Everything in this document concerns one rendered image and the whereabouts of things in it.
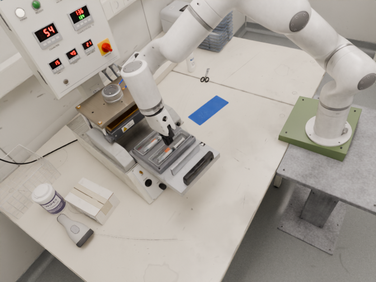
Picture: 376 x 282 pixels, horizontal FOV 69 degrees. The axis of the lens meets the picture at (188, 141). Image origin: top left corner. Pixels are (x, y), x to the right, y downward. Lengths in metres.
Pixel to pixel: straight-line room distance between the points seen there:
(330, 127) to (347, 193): 0.28
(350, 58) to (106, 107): 0.89
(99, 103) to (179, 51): 0.50
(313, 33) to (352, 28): 2.45
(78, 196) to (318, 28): 1.07
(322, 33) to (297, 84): 0.77
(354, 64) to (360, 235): 1.28
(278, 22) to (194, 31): 0.21
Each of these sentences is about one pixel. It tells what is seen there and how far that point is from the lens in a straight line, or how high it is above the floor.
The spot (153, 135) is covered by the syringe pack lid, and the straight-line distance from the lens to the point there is 1.10.
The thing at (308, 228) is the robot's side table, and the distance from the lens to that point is 1.99.
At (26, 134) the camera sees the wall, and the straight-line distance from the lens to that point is 1.65.
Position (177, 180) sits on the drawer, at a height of 0.97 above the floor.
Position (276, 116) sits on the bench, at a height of 0.75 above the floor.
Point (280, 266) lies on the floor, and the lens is 1.89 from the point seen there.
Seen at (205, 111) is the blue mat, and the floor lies 0.75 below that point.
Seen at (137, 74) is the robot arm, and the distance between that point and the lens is 0.80.
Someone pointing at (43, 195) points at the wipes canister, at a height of 0.90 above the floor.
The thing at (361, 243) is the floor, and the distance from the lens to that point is 2.07.
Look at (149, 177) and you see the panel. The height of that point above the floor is 0.85.
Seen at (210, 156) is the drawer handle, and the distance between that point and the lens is 1.00.
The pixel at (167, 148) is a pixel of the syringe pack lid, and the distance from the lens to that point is 1.05.
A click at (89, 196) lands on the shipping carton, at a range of 1.24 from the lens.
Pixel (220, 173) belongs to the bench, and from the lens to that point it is 1.26.
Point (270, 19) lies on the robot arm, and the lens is 0.78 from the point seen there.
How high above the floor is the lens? 1.81
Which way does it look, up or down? 50 degrees down
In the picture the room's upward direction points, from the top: 12 degrees counter-clockwise
